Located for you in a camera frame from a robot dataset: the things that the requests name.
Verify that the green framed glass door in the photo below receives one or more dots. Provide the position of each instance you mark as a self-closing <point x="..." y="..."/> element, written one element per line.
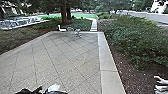
<point x="161" y="84"/>

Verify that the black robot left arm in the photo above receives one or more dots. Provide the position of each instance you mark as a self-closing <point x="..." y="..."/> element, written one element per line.
<point x="30" y="91"/>

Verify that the grey metal outdoor chair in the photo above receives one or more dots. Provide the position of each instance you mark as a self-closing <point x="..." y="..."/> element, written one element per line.
<point x="77" y="32"/>

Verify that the pale stone path curb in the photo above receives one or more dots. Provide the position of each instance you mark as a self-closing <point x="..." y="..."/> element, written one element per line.
<point x="108" y="66"/>

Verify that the large dark tree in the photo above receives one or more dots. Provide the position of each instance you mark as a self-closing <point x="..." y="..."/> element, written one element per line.
<point x="64" y="11"/>

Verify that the low green hedge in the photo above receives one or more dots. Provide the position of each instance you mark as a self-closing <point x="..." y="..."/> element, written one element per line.
<point x="36" y="31"/>

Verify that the green garden shrubs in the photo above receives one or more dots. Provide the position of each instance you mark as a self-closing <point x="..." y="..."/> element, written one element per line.
<point x="136" y="38"/>

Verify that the white background building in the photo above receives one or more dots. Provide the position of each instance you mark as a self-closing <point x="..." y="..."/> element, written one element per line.
<point x="159" y="6"/>

